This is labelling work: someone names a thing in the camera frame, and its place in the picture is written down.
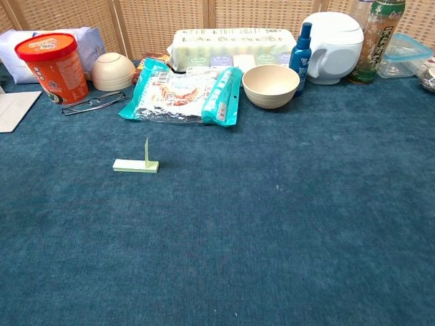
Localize large toilet paper pack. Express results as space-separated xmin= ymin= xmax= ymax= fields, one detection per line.
xmin=169 ymin=28 xmax=298 ymax=73

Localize upright beige bowl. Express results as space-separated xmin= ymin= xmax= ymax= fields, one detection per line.
xmin=241 ymin=65 xmax=300 ymax=110

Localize black eyeglasses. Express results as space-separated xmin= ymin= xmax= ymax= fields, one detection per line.
xmin=60 ymin=90 xmax=126 ymax=117

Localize clear water bottle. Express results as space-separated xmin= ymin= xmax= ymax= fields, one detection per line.
xmin=349 ymin=0 xmax=375 ymax=32

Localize blue spray bottle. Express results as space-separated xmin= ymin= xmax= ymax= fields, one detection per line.
xmin=288 ymin=22 xmax=313 ymax=97

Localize white blue tissue package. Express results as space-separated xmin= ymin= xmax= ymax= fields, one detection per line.
xmin=0 ymin=26 xmax=106 ymax=85

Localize red instant noodle cup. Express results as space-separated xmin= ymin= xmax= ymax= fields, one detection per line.
xmin=14 ymin=33 xmax=90 ymax=105

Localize green tea bottle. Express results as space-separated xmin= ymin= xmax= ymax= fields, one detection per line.
xmin=347 ymin=0 xmax=407 ymax=85

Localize teal clear snack bag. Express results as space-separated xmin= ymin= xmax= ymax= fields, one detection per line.
xmin=118 ymin=57 xmax=243 ymax=128

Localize small green paper piece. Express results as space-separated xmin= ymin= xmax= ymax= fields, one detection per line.
xmin=144 ymin=137 xmax=153 ymax=169

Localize blue table cloth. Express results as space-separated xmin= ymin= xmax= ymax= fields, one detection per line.
xmin=0 ymin=59 xmax=435 ymax=326

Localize brown cookie packet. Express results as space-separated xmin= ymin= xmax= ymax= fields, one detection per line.
xmin=130 ymin=52 xmax=171 ymax=85

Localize white lidded container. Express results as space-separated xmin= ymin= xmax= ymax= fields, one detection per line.
xmin=301 ymin=12 xmax=365 ymax=86

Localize wicker folding screen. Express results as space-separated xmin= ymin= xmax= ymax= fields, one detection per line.
xmin=0 ymin=0 xmax=435 ymax=65

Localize clear box blue lid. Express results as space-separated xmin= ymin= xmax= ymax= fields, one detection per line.
xmin=376 ymin=33 xmax=434 ymax=79

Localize upside-down beige bowl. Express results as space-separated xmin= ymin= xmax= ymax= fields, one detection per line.
xmin=91 ymin=52 xmax=137 ymax=92

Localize pale green rectangular block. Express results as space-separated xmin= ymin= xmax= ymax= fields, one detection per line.
xmin=112 ymin=158 xmax=160 ymax=174

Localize small glass bowl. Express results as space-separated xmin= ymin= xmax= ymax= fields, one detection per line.
xmin=420 ymin=66 xmax=435 ymax=93

